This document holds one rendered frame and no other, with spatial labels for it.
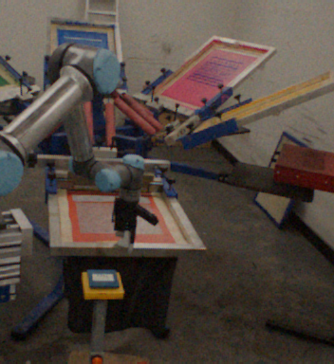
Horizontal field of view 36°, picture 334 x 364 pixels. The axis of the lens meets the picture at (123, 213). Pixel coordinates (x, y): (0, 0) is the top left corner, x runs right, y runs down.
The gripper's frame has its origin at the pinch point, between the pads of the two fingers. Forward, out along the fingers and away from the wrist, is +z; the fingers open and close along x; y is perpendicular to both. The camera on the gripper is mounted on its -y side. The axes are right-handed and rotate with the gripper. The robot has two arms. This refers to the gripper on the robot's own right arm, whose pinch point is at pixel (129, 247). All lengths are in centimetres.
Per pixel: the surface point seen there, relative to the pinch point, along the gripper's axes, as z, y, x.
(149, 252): 1.0, -7.3, 1.8
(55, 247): -0.5, 27.4, 1.9
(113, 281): 1.1, 8.8, 21.2
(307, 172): -12, -99, -59
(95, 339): 25.4, 13.0, 21.0
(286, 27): -64, -200, -327
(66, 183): -3, 21, -55
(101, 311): 13.4, 11.9, 21.1
